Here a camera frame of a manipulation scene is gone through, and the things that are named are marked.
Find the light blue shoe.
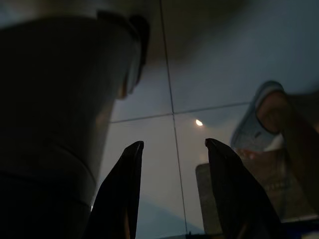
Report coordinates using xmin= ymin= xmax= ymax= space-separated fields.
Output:
xmin=230 ymin=80 xmax=295 ymax=152

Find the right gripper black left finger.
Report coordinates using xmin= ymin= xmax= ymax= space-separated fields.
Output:
xmin=84 ymin=141 xmax=145 ymax=239

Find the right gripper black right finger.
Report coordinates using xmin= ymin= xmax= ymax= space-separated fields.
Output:
xmin=204 ymin=138 xmax=287 ymax=239

